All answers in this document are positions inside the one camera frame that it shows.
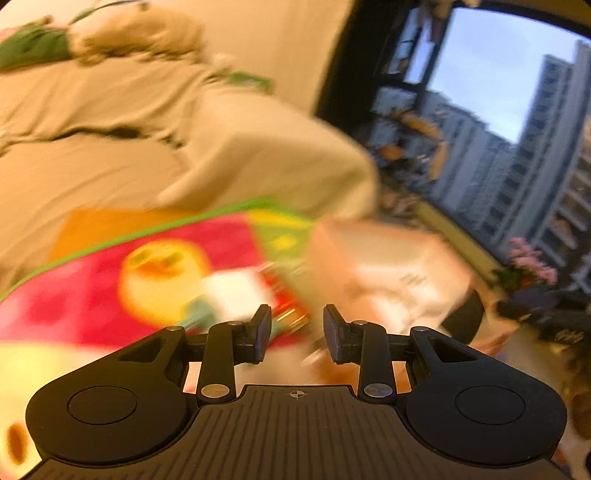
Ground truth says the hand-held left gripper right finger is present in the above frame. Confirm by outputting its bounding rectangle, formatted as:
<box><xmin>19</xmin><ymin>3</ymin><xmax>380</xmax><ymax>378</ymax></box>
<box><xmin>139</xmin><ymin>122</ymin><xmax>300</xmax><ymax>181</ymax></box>
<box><xmin>322</xmin><ymin>304</ymin><xmax>481</xmax><ymax>403</ymax></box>

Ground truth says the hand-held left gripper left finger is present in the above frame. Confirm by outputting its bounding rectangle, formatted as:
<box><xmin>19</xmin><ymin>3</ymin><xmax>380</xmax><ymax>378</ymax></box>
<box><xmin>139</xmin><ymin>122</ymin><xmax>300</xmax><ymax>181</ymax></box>
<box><xmin>119</xmin><ymin>304</ymin><xmax>274</xmax><ymax>403</ymax></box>

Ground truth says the pink cardboard box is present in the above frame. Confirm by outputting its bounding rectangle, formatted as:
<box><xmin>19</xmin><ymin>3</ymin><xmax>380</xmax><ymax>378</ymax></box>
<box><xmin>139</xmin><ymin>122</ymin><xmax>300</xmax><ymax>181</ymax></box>
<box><xmin>305</xmin><ymin>219</ymin><xmax>477</xmax><ymax>334</ymax></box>

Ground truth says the small red box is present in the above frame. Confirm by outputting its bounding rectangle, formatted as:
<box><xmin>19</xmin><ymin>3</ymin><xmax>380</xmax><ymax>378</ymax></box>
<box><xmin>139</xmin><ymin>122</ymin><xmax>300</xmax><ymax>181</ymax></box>
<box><xmin>261</xmin><ymin>265</ymin><xmax>311</xmax><ymax>326</ymax></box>

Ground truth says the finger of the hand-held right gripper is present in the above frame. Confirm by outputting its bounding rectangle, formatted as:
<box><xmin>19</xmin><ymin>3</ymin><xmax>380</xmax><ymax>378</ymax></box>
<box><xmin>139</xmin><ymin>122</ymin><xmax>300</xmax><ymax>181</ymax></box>
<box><xmin>496</xmin><ymin>286</ymin><xmax>561</xmax><ymax>320</ymax></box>

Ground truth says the colourful cartoon play mat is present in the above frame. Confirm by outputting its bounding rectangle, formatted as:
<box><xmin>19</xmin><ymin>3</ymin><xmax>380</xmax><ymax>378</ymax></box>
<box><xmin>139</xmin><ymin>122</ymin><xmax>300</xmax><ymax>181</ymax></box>
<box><xmin>0</xmin><ymin>198</ymin><xmax>522</xmax><ymax>476</ymax></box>

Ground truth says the potted pink flower plant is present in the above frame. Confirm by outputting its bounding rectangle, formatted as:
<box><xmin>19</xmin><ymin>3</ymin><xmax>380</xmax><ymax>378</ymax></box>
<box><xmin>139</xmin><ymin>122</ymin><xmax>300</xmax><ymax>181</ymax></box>
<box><xmin>493</xmin><ymin>237</ymin><xmax>560</xmax><ymax>292</ymax></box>

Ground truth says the green plush toy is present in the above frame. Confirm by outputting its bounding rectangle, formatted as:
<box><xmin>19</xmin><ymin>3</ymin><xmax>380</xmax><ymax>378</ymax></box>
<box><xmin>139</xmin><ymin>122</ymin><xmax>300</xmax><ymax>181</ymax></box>
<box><xmin>0</xmin><ymin>21</ymin><xmax>72</xmax><ymax>73</ymax></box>

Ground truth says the beige covered sofa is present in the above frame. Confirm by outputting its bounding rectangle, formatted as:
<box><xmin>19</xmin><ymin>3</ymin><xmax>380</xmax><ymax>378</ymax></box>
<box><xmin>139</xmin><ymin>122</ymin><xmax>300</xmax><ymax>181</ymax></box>
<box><xmin>0</xmin><ymin>60</ymin><xmax>377</xmax><ymax>296</ymax></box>

